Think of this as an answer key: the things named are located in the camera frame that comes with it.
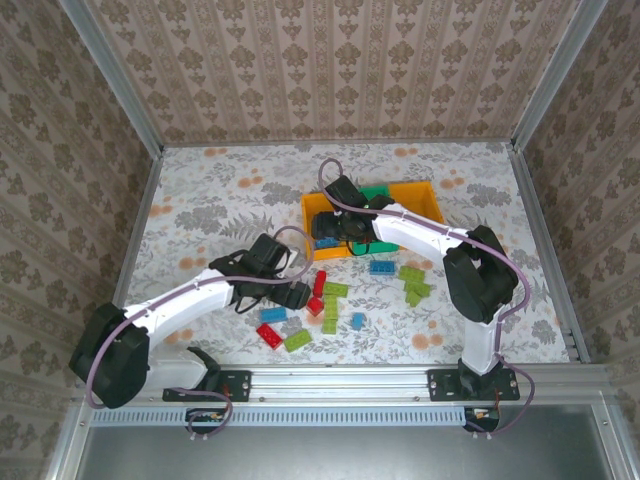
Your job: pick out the red lego brick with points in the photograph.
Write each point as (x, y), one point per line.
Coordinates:
(270, 336)
(319, 283)
(315, 306)

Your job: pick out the yellow plastic bin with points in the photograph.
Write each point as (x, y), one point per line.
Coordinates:
(330, 254)
(420, 200)

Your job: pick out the green lego brick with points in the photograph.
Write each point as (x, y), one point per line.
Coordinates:
(336, 288)
(298, 340)
(329, 326)
(331, 306)
(413, 299)
(418, 287)
(411, 273)

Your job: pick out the green plastic bin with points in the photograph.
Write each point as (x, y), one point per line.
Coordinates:
(375, 192)

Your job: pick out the small blue lego brick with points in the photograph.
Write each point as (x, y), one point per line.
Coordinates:
(357, 321)

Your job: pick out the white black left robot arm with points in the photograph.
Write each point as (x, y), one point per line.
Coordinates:
(175, 310)

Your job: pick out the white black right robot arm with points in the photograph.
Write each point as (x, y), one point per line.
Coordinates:
(415, 230)

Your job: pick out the floral patterned tablecloth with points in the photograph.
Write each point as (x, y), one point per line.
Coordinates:
(225, 200)

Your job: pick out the grey metal panel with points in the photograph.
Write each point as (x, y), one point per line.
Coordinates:
(350, 455)

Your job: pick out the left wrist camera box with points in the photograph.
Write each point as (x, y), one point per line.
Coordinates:
(294, 257)

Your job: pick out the aluminium mounting rail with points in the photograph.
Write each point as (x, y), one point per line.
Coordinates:
(340, 382)

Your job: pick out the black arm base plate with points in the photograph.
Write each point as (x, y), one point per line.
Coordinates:
(240, 385)
(442, 385)

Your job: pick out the aluminium side rail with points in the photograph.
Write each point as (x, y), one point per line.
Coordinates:
(131, 260)
(539, 225)

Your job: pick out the aluminium corner frame post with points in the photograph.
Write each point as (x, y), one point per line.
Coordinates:
(115, 75)
(555, 75)

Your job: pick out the aluminium lower frame bar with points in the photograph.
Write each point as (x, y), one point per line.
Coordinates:
(607, 445)
(70, 445)

